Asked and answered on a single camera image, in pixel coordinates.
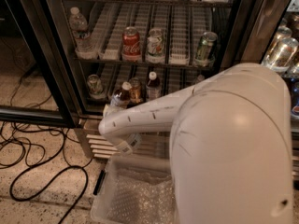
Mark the brown drink bottle white cap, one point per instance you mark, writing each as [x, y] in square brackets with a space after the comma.
[121, 98]

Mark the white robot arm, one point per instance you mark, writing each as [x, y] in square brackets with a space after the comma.
[230, 145]

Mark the clear water bottle bottom shelf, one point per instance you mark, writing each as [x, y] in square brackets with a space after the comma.
[199, 79]

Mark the clear water bottle shelf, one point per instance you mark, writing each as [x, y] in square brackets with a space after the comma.
[199, 79]
[81, 33]

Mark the stainless steel fridge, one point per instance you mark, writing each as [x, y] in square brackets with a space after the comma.
[183, 23]

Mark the clear water bottle middle shelf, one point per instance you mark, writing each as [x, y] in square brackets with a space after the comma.
[81, 33]

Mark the open glass fridge door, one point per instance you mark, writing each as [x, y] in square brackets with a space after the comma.
[35, 87]

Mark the closed glass fridge door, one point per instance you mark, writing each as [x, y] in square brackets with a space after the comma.
[252, 27]

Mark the silver can right fridge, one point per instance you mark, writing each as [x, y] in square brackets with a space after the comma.
[280, 58]

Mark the white green soda can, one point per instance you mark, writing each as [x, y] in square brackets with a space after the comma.
[155, 46]

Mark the red coca-cola can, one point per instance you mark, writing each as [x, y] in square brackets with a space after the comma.
[130, 44]

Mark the clear plastic bin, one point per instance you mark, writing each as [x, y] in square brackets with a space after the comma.
[103, 197]

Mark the bubble wrap sheet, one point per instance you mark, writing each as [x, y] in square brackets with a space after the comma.
[142, 198]

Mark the blue pepsi can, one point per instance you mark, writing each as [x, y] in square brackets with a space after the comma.
[295, 101]

